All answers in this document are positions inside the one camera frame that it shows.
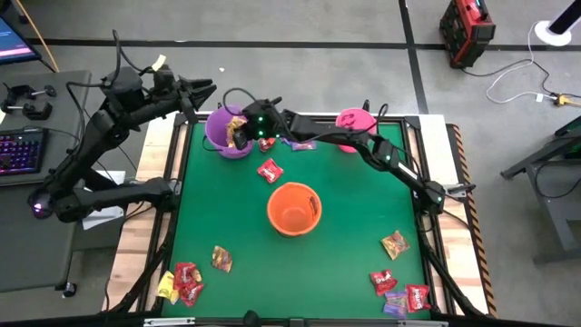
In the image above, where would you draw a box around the brown yellow candy packet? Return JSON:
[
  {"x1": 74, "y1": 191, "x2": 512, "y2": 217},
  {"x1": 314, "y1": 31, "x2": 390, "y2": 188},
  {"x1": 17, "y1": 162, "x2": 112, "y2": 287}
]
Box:
[{"x1": 211, "y1": 244, "x2": 234, "y2": 274}]

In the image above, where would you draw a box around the purple jack-o-lantern bucket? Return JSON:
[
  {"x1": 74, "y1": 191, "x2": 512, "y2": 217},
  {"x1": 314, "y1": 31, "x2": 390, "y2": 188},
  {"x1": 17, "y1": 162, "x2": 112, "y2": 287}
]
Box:
[{"x1": 204, "y1": 104, "x2": 256, "y2": 160}]

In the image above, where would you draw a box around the white paper sheet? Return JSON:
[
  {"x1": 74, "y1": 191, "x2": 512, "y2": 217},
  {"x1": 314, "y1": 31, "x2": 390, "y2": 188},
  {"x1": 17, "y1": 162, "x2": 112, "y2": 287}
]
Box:
[{"x1": 81, "y1": 170, "x2": 127, "y2": 231}]

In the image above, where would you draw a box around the black table frame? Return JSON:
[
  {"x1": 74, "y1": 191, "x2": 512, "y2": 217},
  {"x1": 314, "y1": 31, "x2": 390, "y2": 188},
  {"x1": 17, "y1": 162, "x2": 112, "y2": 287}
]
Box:
[{"x1": 103, "y1": 111, "x2": 489, "y2": 327}]

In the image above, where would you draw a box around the orange plastic halloween bucket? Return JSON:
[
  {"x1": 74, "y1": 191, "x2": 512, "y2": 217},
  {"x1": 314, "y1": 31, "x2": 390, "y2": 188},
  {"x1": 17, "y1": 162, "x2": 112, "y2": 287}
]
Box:
[{"x1": 266, "y1": 182, "x2": 323, "y2": 238}]

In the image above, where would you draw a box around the dark grey metal stand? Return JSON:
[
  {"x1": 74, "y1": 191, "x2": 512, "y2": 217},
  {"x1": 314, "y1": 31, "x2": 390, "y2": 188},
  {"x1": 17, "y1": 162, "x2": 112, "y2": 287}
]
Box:
[{"x1": 500, "y1": 115, "x2": 581, "y2": 266}]

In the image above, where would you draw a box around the red black tool case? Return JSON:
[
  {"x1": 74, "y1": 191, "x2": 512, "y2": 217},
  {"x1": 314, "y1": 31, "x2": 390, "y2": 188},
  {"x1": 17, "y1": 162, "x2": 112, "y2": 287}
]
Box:
[{"x1": 438, "y1": 0, "x2": 497, "y2": 70}]

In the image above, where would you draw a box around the black screw clamp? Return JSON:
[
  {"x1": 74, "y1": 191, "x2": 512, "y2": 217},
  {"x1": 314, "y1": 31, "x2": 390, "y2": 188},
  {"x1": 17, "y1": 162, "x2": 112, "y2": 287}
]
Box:
[
  {"x1": 2, "y1": 84, "x2": 58, "y2": 103},
  {"x1": 0, "y1": 102, "x2": 54, "y2": 122}
]

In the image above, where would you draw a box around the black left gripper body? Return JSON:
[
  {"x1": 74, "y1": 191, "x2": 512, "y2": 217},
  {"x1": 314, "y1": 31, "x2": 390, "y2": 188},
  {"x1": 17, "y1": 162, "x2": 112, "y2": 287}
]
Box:
[{"x1": 172, "y1": 75, "x2": 197, "y2": 113}]

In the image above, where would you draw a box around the white round stand base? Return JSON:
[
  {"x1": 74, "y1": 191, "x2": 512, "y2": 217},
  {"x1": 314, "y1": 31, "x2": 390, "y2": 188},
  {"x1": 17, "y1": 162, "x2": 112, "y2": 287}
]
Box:
[{"x1": 533, "y1": 0, "x2": 581, "y2": 47}]

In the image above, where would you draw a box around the grey side desk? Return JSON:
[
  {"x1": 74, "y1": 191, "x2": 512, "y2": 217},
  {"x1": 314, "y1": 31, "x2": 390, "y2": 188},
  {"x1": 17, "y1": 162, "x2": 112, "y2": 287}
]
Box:
[{"x1": 0, "y1": 70, "x2": 93, "y2": 294}]

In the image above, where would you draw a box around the green table mat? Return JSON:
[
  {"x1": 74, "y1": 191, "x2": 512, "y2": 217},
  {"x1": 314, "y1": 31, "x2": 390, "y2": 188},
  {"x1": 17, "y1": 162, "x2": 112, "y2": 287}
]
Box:
[{"x1": 162, "y1": 122, "x2": 432, "y2": 320}]

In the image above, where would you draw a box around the backlit black keyboard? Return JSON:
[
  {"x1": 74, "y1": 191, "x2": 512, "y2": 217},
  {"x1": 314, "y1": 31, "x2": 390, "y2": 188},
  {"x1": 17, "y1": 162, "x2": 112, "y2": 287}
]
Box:
[{"x1": 0, "y1": 127, "x2": 50, "y2": 178}]

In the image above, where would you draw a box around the pink plastic halloween bucket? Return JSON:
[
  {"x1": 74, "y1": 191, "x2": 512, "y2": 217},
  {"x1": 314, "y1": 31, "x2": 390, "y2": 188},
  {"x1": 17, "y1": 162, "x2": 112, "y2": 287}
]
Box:
[{"x1": 335, "y1": 107, "x2": 379, "y2": 154}]

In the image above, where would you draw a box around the black computer mouse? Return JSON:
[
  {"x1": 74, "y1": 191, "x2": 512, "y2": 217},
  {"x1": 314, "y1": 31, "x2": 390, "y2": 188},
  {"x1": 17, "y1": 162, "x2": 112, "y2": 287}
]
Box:
[{"x1": 27, "y1": 190, "x2": 56, "y2": 221}]

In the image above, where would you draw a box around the lit desk screen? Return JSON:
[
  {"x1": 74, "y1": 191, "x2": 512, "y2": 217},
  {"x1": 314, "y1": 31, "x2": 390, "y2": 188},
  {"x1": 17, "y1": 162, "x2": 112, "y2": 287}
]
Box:
[{"x1": 0, "y1": 15, "x2": 43, "y2": 66}]

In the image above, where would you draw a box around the black yellow hazard tape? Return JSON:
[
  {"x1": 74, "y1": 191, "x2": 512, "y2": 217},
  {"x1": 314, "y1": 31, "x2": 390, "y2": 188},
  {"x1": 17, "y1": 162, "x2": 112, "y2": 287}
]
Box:
[{"x1": 447, "y1": 123, "x2": 499, "y2": 319}]

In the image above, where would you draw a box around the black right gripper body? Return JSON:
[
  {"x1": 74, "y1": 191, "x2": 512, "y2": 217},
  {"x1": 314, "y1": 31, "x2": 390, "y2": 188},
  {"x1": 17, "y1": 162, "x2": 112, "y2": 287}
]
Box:
[{"x1": 241, "y1": 96, "x2": 285, "y2": 141}]

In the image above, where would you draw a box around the orange yellow candy packet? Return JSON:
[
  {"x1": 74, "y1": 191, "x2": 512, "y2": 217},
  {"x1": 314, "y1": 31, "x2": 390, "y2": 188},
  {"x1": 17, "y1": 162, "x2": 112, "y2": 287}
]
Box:
[
  {"x1": 226, "y1": 116, "x2": 249, "y2": 149},
  {"x1": 380, "y1": 230, "x2": 411, "y2": 262}
]

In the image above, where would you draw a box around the yellow cable plug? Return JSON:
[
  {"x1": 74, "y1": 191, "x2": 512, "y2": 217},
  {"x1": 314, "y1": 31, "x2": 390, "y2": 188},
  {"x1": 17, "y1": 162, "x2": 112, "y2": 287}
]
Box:
[{"x1": 552, "y1": 92, "x2": 581, "y2": 109}]

